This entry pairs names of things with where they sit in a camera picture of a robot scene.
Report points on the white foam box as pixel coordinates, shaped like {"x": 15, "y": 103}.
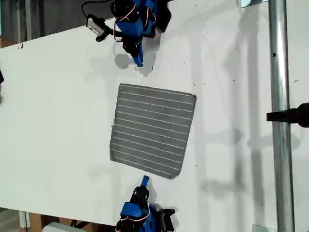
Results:
{"x": 60, "y": 227}

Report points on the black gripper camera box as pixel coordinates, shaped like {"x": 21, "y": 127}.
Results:
{"x": 95, "y": 24}
{"x": 166, "y": 222}

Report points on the brown cardboard box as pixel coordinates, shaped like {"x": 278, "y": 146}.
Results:
{"x": 60, "y": 221}

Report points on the steel post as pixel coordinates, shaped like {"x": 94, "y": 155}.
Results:
{"x": 281, "y": 120}

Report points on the black camera stalk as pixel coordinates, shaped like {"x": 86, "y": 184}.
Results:
{"x": 167, "y": 211}
{"x": 113, "y": 32}

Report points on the black object at table edge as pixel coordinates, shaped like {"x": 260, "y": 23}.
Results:
{"x": 1, "y": 77}

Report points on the black clamp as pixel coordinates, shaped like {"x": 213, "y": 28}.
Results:
{"x": 292, "y": 115}

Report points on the grey white-striped towel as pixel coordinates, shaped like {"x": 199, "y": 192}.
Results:
{"x": 152, "y": 130}

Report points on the white table leg bracket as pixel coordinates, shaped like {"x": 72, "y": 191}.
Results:
{"x": 24, "y": 219}

